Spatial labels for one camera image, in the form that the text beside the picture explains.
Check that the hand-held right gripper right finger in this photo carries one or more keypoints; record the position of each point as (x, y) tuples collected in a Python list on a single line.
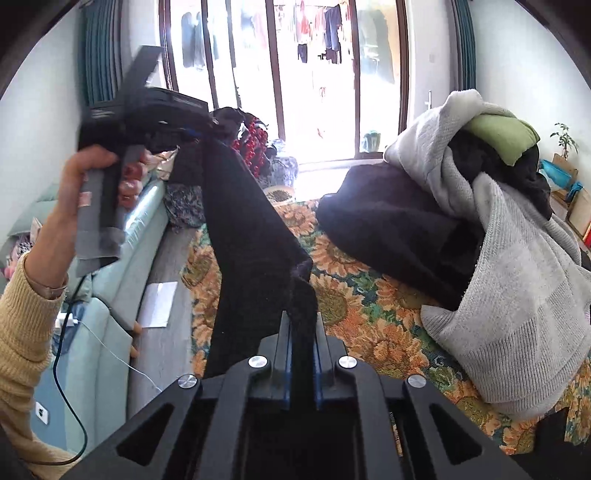
[(318, 369)]

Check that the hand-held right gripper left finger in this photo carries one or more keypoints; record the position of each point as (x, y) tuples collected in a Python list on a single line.
[(287, 369)]

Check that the black knit sweater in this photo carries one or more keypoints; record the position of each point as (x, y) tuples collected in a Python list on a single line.
[(249, 240)]

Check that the person's left forearm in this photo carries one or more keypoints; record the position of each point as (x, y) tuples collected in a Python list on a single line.
[(23, 346)]

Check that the person's left hand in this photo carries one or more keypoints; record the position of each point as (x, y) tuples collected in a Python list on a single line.
[(60, 207)]

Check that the sunflower tablecloth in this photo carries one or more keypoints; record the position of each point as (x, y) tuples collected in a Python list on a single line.
[(369, 323)]

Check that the teal curtain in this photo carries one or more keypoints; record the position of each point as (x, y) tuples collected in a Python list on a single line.
[(99, 50), (464, 41)]

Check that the dark patterned cloth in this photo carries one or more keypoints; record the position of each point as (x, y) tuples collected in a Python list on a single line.
[(184, 203)]

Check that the red berry branches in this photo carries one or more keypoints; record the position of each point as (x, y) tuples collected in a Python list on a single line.
[(251, 147)]

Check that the white paper sheet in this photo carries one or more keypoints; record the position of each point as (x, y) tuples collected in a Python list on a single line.
[(157, 304)]

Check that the bowl of seeds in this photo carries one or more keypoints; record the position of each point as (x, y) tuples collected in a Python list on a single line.
[(279, 194)]

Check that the black jacket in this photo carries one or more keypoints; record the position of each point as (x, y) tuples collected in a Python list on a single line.
[(392, 221)]

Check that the light teal sofa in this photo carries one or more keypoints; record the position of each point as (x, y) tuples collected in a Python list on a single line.
[(120, 277)]

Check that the grey knit sweater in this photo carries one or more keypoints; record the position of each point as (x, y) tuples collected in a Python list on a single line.
[(508, 277)]

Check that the black shirt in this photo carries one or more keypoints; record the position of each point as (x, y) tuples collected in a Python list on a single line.
[(531, 180)]

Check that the green garment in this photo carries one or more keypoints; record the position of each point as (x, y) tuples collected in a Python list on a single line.
[(503, 134)]

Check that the potted plant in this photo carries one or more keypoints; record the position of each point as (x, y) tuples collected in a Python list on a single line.
[(563, 138)]

